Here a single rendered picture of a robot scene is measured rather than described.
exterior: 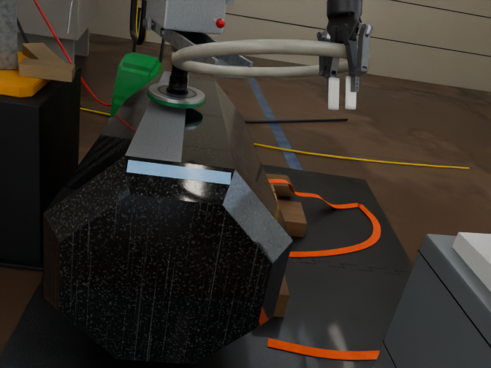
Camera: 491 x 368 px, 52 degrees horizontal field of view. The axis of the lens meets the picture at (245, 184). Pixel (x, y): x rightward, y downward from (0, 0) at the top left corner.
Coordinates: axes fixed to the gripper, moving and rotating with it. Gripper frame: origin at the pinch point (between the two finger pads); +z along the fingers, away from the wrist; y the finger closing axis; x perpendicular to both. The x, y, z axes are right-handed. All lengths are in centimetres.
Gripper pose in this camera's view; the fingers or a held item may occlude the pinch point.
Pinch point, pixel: (342, 94)
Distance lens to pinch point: 113.6
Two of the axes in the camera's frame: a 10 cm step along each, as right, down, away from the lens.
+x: -7.5, 0.6, -6.6
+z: -0.1, 9.9, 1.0
